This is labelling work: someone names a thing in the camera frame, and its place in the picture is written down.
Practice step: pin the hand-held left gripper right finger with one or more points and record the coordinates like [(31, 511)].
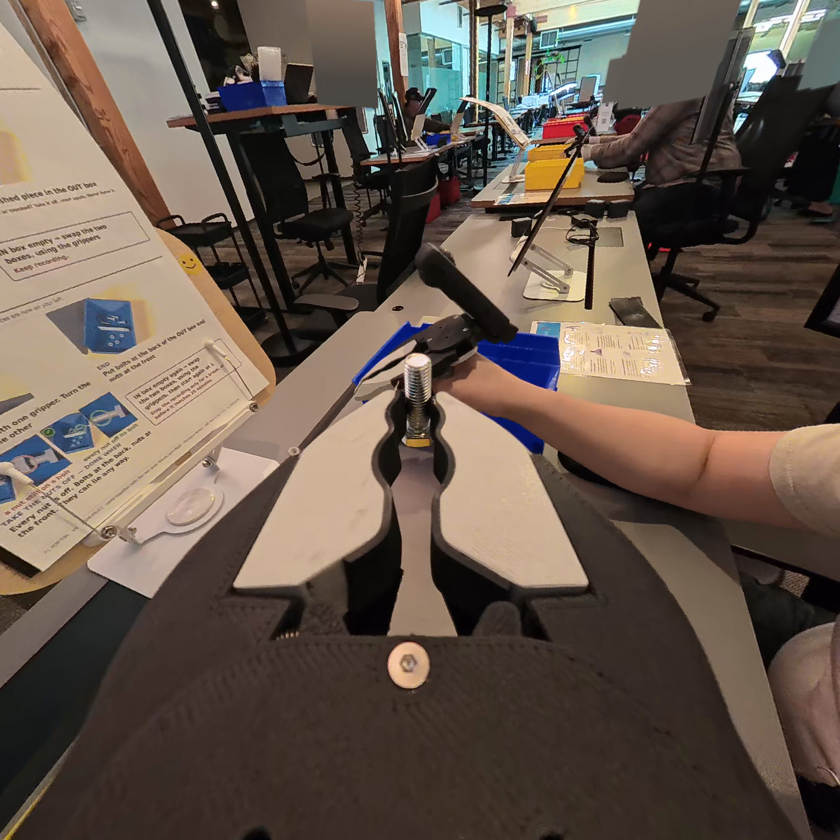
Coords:
[(505, 512)]

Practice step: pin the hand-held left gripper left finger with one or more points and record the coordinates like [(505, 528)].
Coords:
[(315, 512)]

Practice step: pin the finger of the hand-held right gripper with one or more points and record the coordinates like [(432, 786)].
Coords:
[(400, 359), (377, 388)]

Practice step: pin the steel hex bolt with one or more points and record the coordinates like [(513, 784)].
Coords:
[(418, 387)]

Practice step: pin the blue plastic bin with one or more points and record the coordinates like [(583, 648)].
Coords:
[(436, 139), (253, 95), (525, 358)]

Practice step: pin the person's right forearm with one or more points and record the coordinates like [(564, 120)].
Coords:
[(623, 446)]

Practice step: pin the person's right hand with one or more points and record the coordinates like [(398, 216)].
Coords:
[(485, 384)]

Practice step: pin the white tablet stand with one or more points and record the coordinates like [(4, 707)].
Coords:
[(551, 282)]

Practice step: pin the black quilted wrist rest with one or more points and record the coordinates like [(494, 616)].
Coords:
[(587, 469)]

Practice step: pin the black high-back office chair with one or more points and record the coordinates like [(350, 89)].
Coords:
[(407, 216)]

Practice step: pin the red container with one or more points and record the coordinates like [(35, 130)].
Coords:
[(449, 193)]

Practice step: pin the height adjustable desk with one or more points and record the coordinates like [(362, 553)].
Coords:
[(499, 193)]

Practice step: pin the white stand base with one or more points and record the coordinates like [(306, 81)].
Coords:
[(197, 505)]

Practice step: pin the black rod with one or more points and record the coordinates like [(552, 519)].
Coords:
[(589, 275)]

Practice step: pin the black tablet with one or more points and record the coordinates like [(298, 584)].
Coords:
[(548, 203)]

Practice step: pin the laminated paper sheet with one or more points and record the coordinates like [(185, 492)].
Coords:
[(610, 351)]

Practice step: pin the yellow plastic bin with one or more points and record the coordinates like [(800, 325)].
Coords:
[(554, 174), (548, 153)]

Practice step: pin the black flat pad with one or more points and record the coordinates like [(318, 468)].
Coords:
[(633, 312)]

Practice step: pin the instruction sheet on stand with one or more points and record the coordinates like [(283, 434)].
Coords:
[(220, 285)]

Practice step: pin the red plastic bin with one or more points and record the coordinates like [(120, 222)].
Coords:
[(565, 126)]

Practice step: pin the black rolling cart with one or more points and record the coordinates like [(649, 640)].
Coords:
[(210, 262)]

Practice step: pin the yellow smiley sticker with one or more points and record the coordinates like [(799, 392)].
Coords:
[(189, 261)]

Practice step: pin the black stand pole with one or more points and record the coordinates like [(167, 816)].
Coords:
[(216, 170)]

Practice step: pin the wooden high desk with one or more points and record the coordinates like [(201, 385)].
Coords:
[(262, 115)]

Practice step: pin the printed instruction sheet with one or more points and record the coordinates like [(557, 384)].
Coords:
[(85, 295)]

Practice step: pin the white container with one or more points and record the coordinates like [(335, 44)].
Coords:
[(269, 62)]

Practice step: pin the wooden beam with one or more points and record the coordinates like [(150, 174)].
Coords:
[(92, 98)]

